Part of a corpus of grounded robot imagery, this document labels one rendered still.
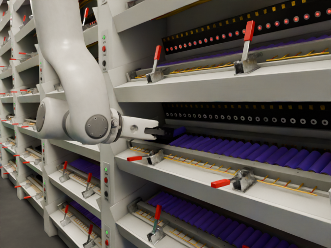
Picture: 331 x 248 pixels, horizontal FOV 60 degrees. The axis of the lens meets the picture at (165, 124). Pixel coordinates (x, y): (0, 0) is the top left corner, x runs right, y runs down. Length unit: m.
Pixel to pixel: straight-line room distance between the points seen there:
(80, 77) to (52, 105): 0.09
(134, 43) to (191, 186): 0.49
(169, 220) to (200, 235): 0.11
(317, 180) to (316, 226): 0.07
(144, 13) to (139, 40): 0.18
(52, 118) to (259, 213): 0.41
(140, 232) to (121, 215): 0.11
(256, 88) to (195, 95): 0.15
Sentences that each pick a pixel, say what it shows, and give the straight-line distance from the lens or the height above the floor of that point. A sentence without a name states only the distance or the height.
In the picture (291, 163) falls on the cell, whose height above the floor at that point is 0.57.
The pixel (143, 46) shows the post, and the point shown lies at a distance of 0.92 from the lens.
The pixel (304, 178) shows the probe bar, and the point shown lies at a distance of 0.50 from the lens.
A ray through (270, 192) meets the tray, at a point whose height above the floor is 0.52.
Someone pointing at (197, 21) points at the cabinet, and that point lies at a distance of 0.88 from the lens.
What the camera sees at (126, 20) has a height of 0.89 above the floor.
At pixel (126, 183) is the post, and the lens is 0.91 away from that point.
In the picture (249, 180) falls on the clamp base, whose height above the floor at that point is 0.53.
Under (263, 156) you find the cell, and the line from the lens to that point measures 0.58.
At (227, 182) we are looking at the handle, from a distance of 0.49.
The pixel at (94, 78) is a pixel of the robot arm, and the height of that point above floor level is 0.71.
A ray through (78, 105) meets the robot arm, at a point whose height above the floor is 0.67.
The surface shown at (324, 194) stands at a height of 0.54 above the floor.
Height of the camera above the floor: 0.67
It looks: 4 degrees down
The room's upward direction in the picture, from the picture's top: straight up
